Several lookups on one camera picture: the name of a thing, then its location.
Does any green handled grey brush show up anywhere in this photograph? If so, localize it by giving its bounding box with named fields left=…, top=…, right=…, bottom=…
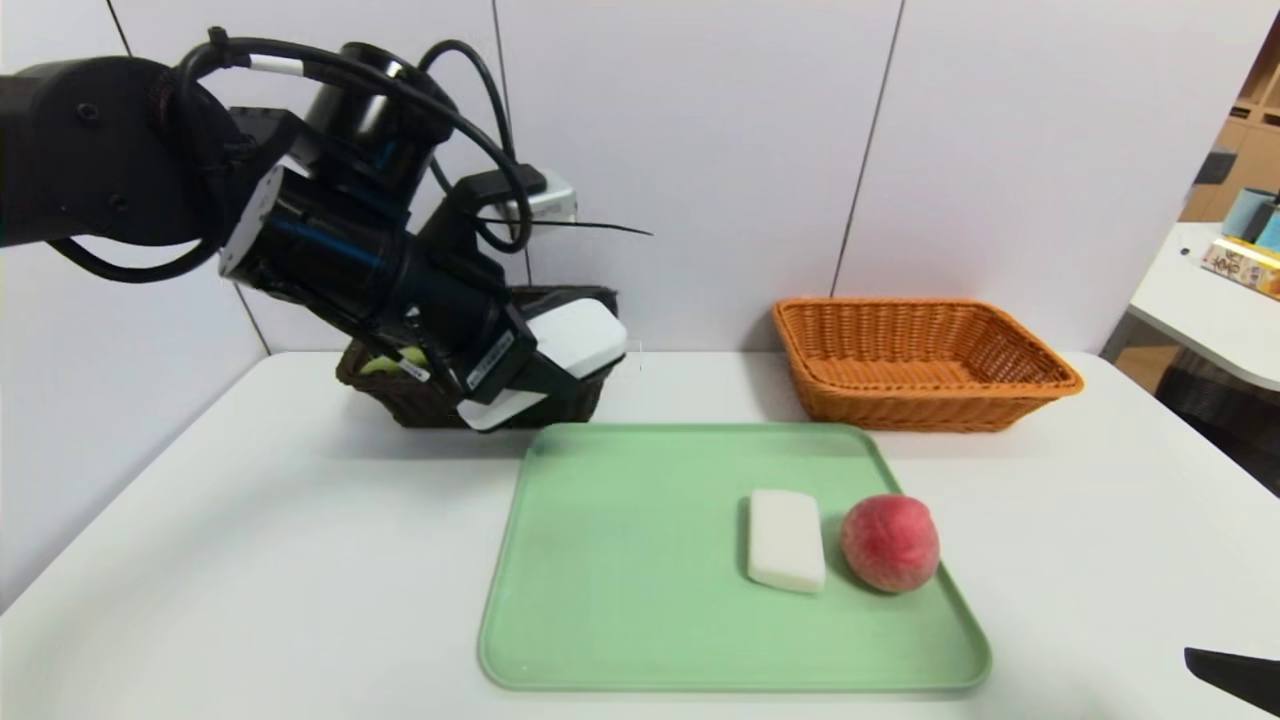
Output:
left=360, top=288, right=617, bottom=377

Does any white soap bar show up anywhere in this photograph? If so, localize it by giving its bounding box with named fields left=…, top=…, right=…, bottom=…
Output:
left=748, top=489, right=828, bottom=596

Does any red peach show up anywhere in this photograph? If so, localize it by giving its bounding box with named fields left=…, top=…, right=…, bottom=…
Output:
left=841, top=494, right=942, bottom=595

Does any white side table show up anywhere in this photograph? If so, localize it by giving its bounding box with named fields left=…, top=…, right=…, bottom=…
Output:
left=1103, top=222, right=1280, bottom=393

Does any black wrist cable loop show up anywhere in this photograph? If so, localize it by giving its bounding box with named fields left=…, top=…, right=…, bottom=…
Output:
left=45, top=28, right=536, bottom=286

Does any yellow printed box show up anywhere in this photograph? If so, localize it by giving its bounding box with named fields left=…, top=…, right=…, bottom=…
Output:
left=1202, top=236, right=1280, bottom=299

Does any white rectangular eraser box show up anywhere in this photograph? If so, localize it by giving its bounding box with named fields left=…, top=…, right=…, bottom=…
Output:
left=457, top=300, right=629, bottom=433

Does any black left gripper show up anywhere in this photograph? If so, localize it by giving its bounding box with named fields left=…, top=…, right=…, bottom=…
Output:
left=392, top=251, right=580, bottom=417

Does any dark brown wicker basket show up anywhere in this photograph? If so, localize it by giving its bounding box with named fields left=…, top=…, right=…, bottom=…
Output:
left=336, top=286, right=619, bottom=431

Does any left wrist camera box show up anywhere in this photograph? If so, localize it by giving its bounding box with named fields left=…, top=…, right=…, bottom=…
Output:
left=430, top=168, right=579, bottom=261

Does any wooden shelf unit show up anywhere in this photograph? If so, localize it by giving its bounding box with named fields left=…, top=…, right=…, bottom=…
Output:
left=1180, top=20, right=1280, bottom=223

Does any orange wicker basket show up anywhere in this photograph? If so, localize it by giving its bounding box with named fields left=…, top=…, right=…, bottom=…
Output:
left=772, top=297, right=1087, bottom=433

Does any light green plastic tray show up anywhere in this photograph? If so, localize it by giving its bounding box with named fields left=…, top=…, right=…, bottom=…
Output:
left=477, top=422, right=994, bottom=694

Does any dark wicker bin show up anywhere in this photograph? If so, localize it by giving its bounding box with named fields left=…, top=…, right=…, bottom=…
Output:
left=1155, top=362, right=1280, bottom=496

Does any blue cup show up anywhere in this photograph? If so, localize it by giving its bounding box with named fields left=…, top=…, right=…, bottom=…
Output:
left=1222, top=186, right=1280, bottom=243

